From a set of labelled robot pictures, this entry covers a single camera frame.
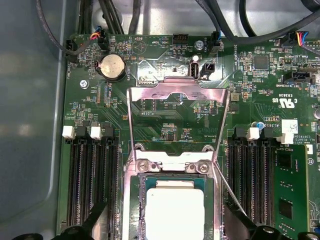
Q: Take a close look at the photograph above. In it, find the multicoloured wire connector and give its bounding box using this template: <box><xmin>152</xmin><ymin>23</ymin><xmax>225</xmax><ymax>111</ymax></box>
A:
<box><xmin>88</xmin><ymin>24</ymin><xmax>109</xmax><ymax>51</ymax></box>
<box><xmin>287</xmin><ymin>31</ymin><xmax>311</xmax><ymax>48</ymax></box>

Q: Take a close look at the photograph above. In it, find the thin metal locking lever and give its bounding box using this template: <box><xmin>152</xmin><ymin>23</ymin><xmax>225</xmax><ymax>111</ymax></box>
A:
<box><xmin>214</xmin><ymin>163</ymin><xmax>248</xmax><ymax>217</ymax></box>

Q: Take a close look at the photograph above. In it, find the green RAM stick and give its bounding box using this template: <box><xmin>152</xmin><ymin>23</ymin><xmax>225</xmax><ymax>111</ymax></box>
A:
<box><xmin>273</xmin><ymin>133</ymin><xmax>311</xmax><ymax>234</ymax></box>

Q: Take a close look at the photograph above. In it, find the internal USB port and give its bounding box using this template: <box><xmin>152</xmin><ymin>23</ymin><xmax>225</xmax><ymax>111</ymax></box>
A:
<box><xmin>189</xmin><ymin>60</ymin><xmax>201</xmax><ymax>81</ymax></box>

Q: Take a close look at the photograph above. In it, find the black PC case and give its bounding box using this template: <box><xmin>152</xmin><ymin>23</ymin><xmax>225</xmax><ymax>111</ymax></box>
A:
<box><xmin>0</xmin><ymin>0</ymin><xmax>320</xmax><ymax>240</ymax></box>

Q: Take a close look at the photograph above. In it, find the green motherboard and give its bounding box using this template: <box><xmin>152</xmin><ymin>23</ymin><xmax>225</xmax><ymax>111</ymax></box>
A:
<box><xmin>56</xmin><ymin>33</ymin><xmax>320</xmax><ymax>240</ymax></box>

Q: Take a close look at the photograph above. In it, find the metal socket cover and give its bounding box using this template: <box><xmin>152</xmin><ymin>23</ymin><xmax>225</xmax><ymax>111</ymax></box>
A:
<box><xmin>126</xmin><ymin>76</ymin><xmax>231</xmax><ymax>173</ymax></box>

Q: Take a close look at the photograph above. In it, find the silver coin battery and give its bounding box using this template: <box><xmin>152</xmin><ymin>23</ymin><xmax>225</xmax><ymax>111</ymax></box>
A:
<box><xmin>95</xmin><ymin>53</ymin><xmax>126</xmax><ymax>81</ymax></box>

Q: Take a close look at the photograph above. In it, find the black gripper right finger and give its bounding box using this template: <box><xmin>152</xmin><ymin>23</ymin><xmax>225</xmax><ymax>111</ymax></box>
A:
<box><xmin>223</xmin><ymin>207</ymin><xmax>320</xmax><ymax>240</ymax></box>

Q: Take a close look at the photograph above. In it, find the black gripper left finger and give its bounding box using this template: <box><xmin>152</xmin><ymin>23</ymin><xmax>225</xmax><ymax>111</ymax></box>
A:
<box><xmin>19</xmin><ymin>201</ymin><xmax>109</xmax><ymax>240</ymax></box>

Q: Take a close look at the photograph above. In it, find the CPU socket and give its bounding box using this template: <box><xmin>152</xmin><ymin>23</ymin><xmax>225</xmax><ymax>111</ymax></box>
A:
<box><xmin>122</xmin><ymin>143</ymin><xmax>223</xmax><ymax>240</ymax></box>

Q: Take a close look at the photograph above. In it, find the black RAM slot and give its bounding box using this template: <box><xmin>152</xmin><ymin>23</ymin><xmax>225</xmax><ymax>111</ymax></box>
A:
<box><xmin>90</xmin><ymin>126</ymin><xmax>108</xmax><ymax>213</ymax></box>
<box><xmin>76</xmin><ymin>122</ymin><xmax>94</xmax><ymax>226</ymax></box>
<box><xmin>227</xmin><ymin>126</ymin><xmax>245</xmax><ymax>218</ymax></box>
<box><xmin>61</xmin><ymin>125</ymin><xmax>81</xmax><ymax>228</ymax></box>
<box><xmin>243</xmin><ymin>127</ymin><xmax>260</xmax><ymax>226</ymax></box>
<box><xmin>106</xmin><ymin>122</ymin><xmax>121</xmax><ymax>208</ymax></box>
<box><xmin>258</xmin><ymin>126</ymin><xmax>275</xmax><ymax>227</ymax></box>

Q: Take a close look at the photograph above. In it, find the silver CPU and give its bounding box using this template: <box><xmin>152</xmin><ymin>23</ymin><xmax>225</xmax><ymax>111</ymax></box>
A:
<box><xmin>143</xmin><ymin>176</ymin><xmax>208</xmax><ymax>240</ymax></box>

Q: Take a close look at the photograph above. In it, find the black cable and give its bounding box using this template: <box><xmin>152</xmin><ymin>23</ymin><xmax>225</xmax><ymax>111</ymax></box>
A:
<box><xmin>129</xmin><ymin>0</ymin><xmax>145</xmax><ymax>35</ymax></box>
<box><xmin>36</xmin><ymin>0</ymin><xmax>76</xmax><ymax>61</ymax></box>
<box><xmin>194</xmin><ymin>0</ymin><xmax>320</xmax><ymax>45</ymax></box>
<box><xmin>238</xmin><ymin>0</ymin><xmax>320</xmax><ymax>38</ymax></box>
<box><xmin>98</xmin><ymin>0</ymin><xmax>124</xmax><ymax>35</ymax></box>

